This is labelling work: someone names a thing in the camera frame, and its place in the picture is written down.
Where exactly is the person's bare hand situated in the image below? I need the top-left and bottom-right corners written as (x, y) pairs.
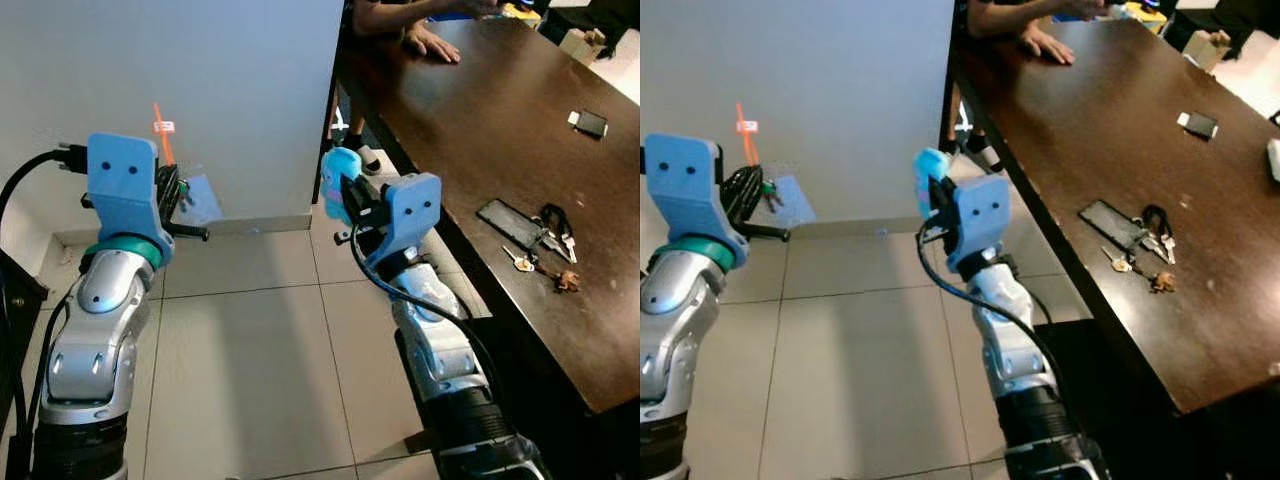
top-left (1018, 27), bottom-right (1077, 67)
top-left (403, 25), bottom-right (463, 65)

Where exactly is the dark wooden cabinet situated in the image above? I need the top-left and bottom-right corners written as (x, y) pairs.
top-left (0, 248), bottom-right (49, 421)

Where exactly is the small cardboard box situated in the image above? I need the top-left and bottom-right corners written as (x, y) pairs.
top-left (558, 27), bottom-right (607, 67)
top-left (1182, 29), bottom-right (1232, 71)

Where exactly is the orange strap with white tag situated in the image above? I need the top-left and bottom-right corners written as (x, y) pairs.
top-left (735, 102), bottom-right (761, 168)
top-left (152, 102), bottom-right (176, 168)

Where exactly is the person's sneaker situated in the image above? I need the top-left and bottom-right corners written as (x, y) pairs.
top-left (345, 140), bottom-right (384, 173)
top-left (965, 136), bottom-right (1003, 173)

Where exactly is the person in black clothes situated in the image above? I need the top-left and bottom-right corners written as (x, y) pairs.
top-left (945, 0), bottom-right (1111, 151)
top-left (322, 0), bottom-right (501, 151)

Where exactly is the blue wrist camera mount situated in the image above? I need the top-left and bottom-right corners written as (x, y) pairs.
top-left (383, 172), bottom-right (443, 263)
top-left (85, 133), bottom-right (176, 263)
top-left (950, 175), bottom-right (1011, 271)
top-left (645, 133), bottom-right (751, 269)

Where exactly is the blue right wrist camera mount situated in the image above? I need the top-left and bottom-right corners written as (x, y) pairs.
top-left (950, 175), bottom-right (1011, 271)
top-left (383, 172), bottom-right (443, 263)

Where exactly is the key bunch with black loop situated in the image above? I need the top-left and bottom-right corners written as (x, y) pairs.
top-left (1138, 205), bottom-right (1179, 266)
top-left (538, 204), bottom-right (578, 265)

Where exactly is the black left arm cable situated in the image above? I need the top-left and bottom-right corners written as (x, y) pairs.
top-left (0, 145), bottom-right (91, 236)

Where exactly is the teal plush toy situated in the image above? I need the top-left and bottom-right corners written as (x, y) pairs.
top-left (320, 146), bottom-right (363, 227)
top-left (913, 147), bottom-right (951, 221)

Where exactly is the small black white device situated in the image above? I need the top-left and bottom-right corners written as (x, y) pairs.
top-left (567, 109), bottom-right (609, 139)
top-left (1177, 111), bottom-right (1220, 140)

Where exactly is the pale card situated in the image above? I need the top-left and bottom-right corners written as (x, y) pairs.
top-left (770, 175), bottom-right (816, 227)
top-left (183, 173), bottom-right (224, 227)

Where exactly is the dark brown wooden table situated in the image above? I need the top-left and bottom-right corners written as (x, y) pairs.
top-left (945, 15), bottom-right (1280, 480)
top-left (333, 12), bottom-right (641, 480)

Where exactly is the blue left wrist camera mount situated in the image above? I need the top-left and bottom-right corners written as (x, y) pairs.
top-left (645, 133), bottom-right (751, 269)
top-left (85, 133), bottom-right (176, 263)

